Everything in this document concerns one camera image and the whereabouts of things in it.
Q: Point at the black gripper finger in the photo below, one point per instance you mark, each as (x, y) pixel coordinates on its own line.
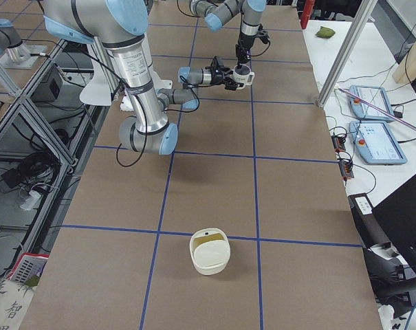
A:
(241, 54)
(230, 85)

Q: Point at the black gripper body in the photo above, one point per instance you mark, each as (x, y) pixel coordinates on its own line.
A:
(245, 42)
(216, 76)

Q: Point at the white mug with handle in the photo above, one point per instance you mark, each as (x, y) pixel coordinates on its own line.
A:
(243, 76)

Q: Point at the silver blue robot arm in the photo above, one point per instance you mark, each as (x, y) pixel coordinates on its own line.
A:
(251, 12)
(121, 27)

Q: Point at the red cylinder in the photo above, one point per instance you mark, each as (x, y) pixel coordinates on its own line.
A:
(306, 13)

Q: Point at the green bean bag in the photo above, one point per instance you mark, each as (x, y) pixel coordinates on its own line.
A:
(325, 32)

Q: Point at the metal reacher grabber stick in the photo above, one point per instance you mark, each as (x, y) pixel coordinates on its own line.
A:
(368, 104)

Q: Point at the black orange circuit board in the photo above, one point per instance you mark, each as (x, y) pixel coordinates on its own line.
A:
(346, 169)
(338, 143)

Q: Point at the upper teach pendant tablet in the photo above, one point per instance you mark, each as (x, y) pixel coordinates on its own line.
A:
(376, 96)

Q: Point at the teach pendant tablet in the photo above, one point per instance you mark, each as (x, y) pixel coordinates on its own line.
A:
(376, 96)
(374, 141)

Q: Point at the lower teach pendant tablet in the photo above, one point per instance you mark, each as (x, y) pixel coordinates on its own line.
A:
(374, 141)

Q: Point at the black laptop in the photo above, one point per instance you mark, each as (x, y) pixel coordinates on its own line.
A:
(396, 215)

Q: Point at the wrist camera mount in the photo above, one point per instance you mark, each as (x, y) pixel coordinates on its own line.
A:
(262, 35)

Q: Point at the aluminium frame post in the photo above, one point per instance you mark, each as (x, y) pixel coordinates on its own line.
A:
(354, 32)

